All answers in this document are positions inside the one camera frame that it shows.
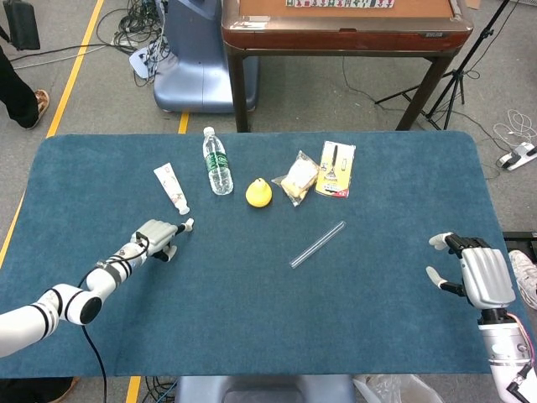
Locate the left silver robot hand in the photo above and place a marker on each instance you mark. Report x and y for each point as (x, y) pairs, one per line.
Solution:
(157, 233)

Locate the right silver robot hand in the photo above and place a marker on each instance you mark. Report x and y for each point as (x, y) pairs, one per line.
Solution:
(486, 277)

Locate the white toothpaste tube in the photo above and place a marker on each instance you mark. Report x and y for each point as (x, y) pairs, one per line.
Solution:
(170, 186)

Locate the clear glass tube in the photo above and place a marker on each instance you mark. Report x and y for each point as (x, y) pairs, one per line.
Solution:
(317, 244)

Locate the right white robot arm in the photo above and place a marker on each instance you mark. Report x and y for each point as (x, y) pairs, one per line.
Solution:
(503, 348)

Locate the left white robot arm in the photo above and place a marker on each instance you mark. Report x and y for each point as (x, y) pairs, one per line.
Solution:
(63, 304)

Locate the white sneaker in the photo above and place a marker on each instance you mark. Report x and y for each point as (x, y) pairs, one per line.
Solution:
(526, 273)

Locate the clear plastic water bottle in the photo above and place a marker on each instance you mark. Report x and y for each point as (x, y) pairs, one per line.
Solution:
(218, 168)

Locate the yellow pear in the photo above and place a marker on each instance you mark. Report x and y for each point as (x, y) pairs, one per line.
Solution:
(259, 195)

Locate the blue table cloth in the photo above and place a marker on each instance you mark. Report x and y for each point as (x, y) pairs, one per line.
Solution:
(251, 302)

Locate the white power strip with plugs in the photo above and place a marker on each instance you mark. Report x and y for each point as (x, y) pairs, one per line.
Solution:
(518, 156)

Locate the clear plastic bag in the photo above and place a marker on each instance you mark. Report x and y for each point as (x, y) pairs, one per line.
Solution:
(394, 390)

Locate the bread snack in clear wrapper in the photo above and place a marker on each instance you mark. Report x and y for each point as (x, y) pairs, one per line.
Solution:
(298, 178)

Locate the white multi-socket with plugs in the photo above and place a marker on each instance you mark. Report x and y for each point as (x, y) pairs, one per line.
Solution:
(140, 61)

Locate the razor in yellow blister pack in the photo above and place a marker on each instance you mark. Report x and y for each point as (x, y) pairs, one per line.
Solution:
(335, 172)

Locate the blue-grey robot torso base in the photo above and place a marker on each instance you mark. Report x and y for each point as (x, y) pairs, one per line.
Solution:
(260, 388)

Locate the black tripod stand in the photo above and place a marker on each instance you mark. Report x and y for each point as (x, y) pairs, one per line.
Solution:
(455, 80)

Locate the person leg in black trousers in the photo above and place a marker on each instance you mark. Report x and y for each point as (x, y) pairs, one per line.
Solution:
(14, 92)

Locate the black hanging bag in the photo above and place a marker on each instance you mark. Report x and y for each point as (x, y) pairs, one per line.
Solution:
(22, 23)

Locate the brown mahjong table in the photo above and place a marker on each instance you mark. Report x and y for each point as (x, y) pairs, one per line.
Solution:
(344, 35)

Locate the row of face-up mahjong tiles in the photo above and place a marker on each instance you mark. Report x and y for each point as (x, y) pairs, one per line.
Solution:
(340, 3)

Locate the black box with frame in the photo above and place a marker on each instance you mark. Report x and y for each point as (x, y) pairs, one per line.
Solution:
(522, 241)

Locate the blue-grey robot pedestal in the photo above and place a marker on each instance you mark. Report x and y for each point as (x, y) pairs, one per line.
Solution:
(197, 71)

